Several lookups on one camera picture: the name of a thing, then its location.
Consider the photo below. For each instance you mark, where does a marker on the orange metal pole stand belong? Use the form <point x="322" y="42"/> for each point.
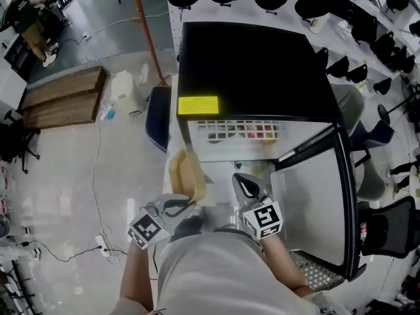
<point x="146" y="28"/>

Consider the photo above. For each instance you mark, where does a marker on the red apple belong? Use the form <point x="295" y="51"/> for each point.
<point x="252" y="134"/>

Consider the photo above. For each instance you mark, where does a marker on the person's right forearm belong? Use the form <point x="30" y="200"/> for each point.
<point x="282" y="264"/>

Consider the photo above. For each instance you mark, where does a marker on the person's grey shirt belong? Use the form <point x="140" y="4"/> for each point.
<point x="223" y="274"/>

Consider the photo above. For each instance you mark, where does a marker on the wooden crate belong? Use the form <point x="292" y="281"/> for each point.
<point x="62" y="100"/>

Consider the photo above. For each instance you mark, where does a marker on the row of black bags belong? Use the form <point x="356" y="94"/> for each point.
<point x="361" y="28"/>

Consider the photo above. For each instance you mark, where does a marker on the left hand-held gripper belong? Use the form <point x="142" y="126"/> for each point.
<point x="144" y="228"/>

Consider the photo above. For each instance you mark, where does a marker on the black mesh office chair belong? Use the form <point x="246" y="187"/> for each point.
<point x="390" y="228"/>

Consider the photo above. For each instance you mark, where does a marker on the dark drink bottle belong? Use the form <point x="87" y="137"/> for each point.
<point x="363" y="231"/>

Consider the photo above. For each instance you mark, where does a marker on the white wall shelf unit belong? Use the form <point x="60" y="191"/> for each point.
<point x="338" y="25"/>

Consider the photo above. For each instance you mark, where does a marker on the black mini fridge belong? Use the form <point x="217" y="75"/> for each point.
<point x="252" y="74"/>

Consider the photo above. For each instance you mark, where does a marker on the grey upholstered armchair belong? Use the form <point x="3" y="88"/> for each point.
<point x="349" y="107"/>
<point x="372" y="179"/>

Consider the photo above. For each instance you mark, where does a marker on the blue upholstered chair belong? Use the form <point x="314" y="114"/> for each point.
<point x="374" y="134"/>

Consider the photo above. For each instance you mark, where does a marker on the navy padded stool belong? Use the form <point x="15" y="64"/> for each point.
<point x="159" y="120"/>

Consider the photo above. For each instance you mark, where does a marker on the white floor power strip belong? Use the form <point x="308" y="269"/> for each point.
<point x="102" y="245"/>

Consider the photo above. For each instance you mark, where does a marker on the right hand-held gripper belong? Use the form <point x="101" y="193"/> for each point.
<point x="264" y="218"/>

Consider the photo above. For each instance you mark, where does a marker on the black chair with star base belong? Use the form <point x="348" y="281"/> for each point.
<point x="16" y="136"/>

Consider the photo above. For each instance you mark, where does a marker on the white plastic jug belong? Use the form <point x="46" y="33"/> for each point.
<point x="319" y="24"/>

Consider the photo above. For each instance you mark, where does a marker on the black standing fan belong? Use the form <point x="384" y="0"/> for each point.
<point x="384" y="113"/>

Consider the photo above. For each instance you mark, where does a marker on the cream floor appliance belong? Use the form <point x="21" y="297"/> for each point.
<point x="126" y="92"/>

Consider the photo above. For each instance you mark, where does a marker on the metal mesh tray table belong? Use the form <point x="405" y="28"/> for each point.
<point x="315" y="272"/>

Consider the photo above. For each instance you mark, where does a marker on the white low cabinet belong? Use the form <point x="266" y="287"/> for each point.
<point x="11" y="77"/>

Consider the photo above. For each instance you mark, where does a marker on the person's left forearm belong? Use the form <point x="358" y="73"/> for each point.
<point x="136" y="274"/>

